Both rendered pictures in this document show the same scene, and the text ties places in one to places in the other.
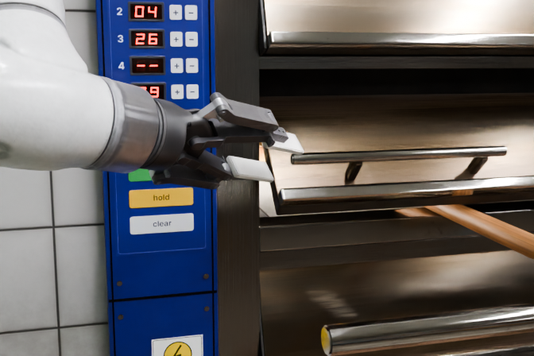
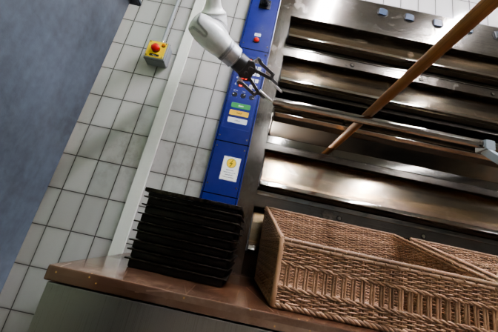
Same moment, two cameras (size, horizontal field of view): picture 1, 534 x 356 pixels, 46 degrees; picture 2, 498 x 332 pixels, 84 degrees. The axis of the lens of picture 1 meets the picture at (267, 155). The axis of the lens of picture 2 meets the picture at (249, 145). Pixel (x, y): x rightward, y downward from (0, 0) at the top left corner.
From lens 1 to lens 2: 79 cm
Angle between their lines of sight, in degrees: 31
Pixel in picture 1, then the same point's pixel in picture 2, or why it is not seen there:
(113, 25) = not seen: hidden behind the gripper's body
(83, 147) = (222, 43)
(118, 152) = (230, 51)
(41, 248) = (200, 122)
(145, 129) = (238, 50)
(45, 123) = (216, 31)
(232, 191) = (261, 121)
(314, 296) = (282, 165)
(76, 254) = (209, 127)
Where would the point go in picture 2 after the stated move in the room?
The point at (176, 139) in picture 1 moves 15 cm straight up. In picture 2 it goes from (245, 59) to (253, 29)
